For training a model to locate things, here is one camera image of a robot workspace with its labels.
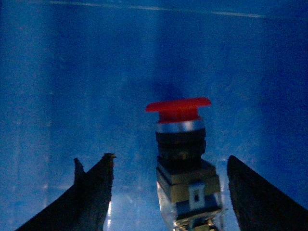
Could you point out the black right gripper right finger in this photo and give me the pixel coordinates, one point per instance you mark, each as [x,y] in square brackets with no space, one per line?
[259,205]

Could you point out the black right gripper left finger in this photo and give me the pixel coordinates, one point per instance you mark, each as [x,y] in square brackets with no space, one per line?
[84,206]

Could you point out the red mushroom push button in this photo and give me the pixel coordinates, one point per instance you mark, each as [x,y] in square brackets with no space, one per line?
[188,187]

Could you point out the blue middle plastic bin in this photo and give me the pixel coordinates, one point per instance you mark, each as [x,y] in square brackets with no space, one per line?
[76,76]

